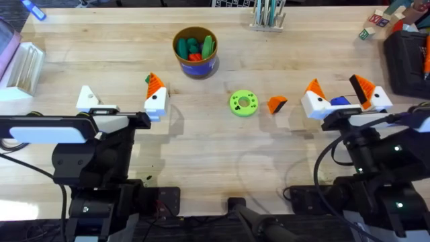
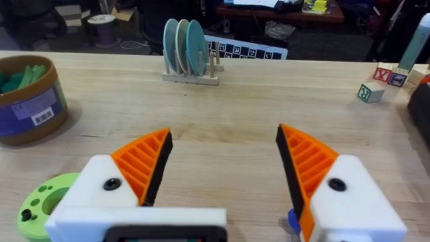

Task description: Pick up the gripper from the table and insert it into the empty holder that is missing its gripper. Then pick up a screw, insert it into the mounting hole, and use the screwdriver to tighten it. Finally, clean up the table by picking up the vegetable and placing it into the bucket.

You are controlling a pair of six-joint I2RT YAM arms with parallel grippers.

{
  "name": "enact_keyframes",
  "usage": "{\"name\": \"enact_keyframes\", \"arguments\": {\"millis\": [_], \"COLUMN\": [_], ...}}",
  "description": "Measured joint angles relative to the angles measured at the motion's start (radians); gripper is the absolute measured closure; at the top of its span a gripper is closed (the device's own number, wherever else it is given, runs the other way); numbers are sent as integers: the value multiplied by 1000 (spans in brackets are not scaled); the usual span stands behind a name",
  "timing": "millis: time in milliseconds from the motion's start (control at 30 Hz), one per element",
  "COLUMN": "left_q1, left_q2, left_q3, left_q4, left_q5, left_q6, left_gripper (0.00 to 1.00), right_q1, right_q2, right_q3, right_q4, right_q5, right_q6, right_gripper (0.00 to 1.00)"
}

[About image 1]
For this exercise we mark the right gripper white orange finger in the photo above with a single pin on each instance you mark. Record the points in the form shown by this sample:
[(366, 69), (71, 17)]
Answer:
[(373, 94), (314, 102)]

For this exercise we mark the orange ribbed wedge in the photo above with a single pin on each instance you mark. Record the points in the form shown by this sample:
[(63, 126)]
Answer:
[(276, 103)]

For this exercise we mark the white ribbed box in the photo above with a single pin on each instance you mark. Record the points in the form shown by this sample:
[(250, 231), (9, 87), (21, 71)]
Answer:
[(25, 69)]

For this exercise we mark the black stand pole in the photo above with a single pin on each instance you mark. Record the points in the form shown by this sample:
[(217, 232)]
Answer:
[(262, 225)]

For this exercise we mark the small pale peg rack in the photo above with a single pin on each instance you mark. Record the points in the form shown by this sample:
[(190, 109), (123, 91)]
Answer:
[(267, 20)]

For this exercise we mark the brown blue tub with toys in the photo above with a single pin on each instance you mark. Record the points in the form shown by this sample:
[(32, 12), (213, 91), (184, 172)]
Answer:
[(196, 64)]

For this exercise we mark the black tool box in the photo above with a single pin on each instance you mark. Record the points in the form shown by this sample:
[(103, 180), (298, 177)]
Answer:
[(404, 64)]

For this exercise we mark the heap of toy blocks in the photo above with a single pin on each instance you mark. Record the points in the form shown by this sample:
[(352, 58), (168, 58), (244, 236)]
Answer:
[(396, 15)]

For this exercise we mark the small green vegetable toy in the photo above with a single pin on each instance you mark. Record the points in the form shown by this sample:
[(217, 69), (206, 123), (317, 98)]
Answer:
[(147, 79)]

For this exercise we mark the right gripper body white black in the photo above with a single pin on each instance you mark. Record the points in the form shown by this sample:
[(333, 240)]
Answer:
[(366, 119)]

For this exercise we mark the left gripper white orange finger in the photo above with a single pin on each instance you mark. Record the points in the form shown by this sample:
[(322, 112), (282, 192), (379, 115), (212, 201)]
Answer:
[(157, 101)]

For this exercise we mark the green disc with holes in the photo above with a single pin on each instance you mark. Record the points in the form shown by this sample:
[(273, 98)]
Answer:
[(238, 106)]

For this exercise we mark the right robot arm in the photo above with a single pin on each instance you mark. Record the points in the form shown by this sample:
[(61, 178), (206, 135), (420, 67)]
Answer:
[(386, 174)]

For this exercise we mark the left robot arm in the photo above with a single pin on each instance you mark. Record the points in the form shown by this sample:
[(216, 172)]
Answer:
[(90, 161)]

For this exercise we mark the black rail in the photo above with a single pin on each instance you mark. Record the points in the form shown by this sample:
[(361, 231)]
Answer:
[(208, 228)]

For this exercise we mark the pink flat case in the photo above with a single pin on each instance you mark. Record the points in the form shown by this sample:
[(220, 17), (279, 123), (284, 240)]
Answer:
[(8, 43)]

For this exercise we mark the left gripper finger bare white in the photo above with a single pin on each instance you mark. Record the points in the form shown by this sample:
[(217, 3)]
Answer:
[(88, 99)]

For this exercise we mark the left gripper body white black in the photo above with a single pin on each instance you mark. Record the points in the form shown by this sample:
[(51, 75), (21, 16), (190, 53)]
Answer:
[(111, 123)]

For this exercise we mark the blue marker pen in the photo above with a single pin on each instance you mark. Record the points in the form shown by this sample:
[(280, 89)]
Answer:
[(33, 9)]

